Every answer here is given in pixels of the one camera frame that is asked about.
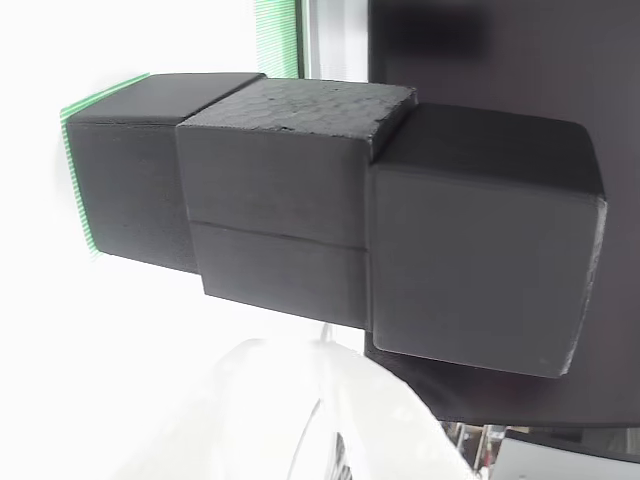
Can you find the green striped square marker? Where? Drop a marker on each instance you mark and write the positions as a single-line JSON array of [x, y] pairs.
[[75, 107]]

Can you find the black cube with seam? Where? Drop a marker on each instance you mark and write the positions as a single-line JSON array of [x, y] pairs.
[[270, 190]]

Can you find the black cube rounded edges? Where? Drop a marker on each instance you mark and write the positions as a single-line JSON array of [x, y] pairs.
[[475, 250], [125, 185]]

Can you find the long green striped strip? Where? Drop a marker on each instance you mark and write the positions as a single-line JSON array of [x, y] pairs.
[[277, 35]]

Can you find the white box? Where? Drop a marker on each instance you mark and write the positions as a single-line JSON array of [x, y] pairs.
[[575, 460]]

